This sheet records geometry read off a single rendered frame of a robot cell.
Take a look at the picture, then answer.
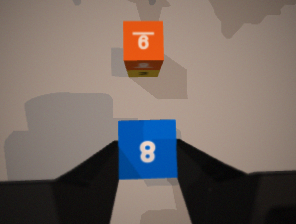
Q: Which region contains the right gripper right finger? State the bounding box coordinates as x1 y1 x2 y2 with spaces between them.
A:
176 139 296 224

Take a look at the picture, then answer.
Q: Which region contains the yellow block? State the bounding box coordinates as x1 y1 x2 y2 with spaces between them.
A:
127 70 160 77

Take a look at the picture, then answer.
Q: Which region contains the blue block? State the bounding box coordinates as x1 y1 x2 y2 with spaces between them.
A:
118 119 177 180

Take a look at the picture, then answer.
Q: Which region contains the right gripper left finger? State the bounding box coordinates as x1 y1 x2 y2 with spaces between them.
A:
0 140 119 224

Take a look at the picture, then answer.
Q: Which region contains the orange number block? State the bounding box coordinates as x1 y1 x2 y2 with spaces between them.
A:
123 21 164 70

